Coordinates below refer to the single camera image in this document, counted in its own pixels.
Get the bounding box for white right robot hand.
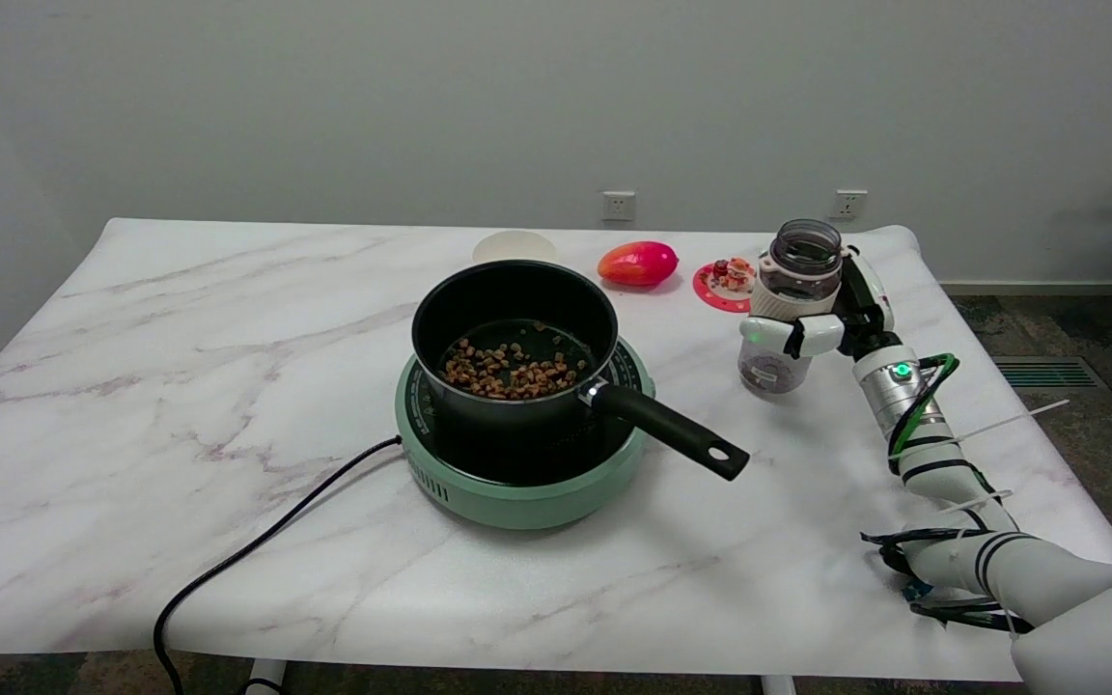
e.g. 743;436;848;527
739;245;897;364

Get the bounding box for clear plastic bottle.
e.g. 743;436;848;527
737;218;845;395

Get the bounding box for small toy food pieces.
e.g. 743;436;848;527
710;257;758;292

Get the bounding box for pink round toy plate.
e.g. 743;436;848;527
692;259;760;315

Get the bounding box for red toy mango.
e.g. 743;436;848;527
598;240;681;289

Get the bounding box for long white zip tie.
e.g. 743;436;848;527
950;398;1071;447

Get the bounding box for short white zip tie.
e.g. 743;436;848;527
940;489;1015;514

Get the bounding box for floor vent grille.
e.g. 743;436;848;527
991;355;1111;390

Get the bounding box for brown food pieces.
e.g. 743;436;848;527
442;336;590;401

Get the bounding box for white round lid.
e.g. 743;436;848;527
472;230;561;267

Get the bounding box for green induction cooker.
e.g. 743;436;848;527
395;336;657;531

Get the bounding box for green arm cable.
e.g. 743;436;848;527
888;352;960;462

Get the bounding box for black saucepan with handle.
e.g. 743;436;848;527
411;259;752;482

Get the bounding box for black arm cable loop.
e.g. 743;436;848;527
859;525;1038;635

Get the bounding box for black power cable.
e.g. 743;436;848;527
153;434;404;695

